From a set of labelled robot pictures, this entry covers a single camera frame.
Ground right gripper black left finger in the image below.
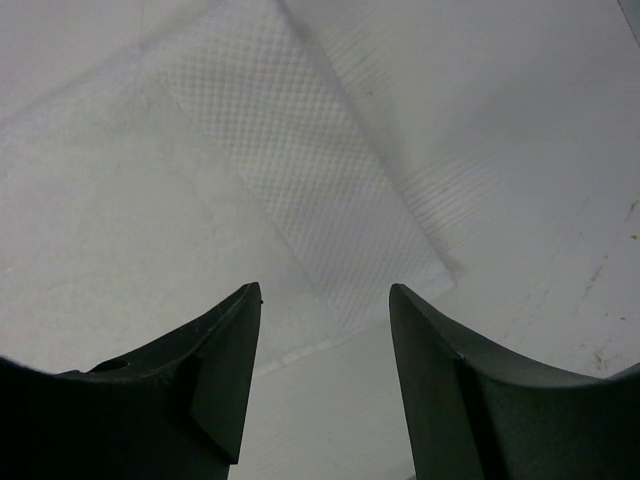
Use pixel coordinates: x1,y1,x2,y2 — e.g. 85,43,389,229
1,283,262,479

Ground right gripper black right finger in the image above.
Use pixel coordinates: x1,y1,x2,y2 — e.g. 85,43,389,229
389,284,639,479

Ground white towel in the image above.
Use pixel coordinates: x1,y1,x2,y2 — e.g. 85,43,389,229
1,1,452,375

